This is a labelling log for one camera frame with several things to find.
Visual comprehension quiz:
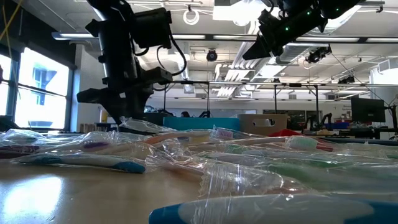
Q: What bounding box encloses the wooden rack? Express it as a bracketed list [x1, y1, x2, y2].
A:
[79, 123, 102, 134]

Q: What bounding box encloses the yellow hanging cable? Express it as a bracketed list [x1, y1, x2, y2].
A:
[0, 0, 24, 43]

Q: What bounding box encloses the black camera cluster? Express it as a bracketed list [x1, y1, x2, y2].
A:
[305, 44, 333, 65]

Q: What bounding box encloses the white air vent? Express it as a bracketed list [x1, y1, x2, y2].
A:
[377, 57, 398, 75]

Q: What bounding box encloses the black monitor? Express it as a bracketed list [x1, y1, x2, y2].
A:
[350, 97, 387, 124]

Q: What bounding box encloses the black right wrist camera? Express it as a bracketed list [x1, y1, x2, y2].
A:
[257, 8, 279, 41]

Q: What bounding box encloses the teal plastic bin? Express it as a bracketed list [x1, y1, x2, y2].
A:
[162, 116, 241, 132]

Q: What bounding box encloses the light grey plastic bin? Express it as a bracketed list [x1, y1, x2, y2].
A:
[238, 113, 289, 137]

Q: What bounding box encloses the wrapped blue toothbrush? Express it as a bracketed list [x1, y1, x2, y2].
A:
[148, 192, 398, 224]
[12, 152, 147, 175]

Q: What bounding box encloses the round black camera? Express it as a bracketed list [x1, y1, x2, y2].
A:
[206, 49, 219, 63]

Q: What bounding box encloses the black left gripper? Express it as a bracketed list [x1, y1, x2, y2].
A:
[76, 67, 174, 125]

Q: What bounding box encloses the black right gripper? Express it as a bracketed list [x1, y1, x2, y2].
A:
[242, 15, 304, 61]

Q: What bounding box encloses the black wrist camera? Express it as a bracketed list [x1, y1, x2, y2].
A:
[132, 7, 174, 50]
[257, 8, 279, 41]

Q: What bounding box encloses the fluorescent ceiling light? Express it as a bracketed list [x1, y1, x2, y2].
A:
[172, 34, 206, 40]
[51, 30, 101, 41]
[295, 37, 361, 43]
[366, 37, 398, 44]

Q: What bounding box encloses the red plastic bin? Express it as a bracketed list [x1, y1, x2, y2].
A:
[267, 129, 302, 138]

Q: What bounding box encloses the white ceiling ring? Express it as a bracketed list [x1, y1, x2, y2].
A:
[182, 8, 201, 26]

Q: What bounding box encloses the bright window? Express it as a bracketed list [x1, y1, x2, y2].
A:
[0, 46, 75, 132]

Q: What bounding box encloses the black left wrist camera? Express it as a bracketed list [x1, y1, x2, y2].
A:
[132, 7, 174, 50]

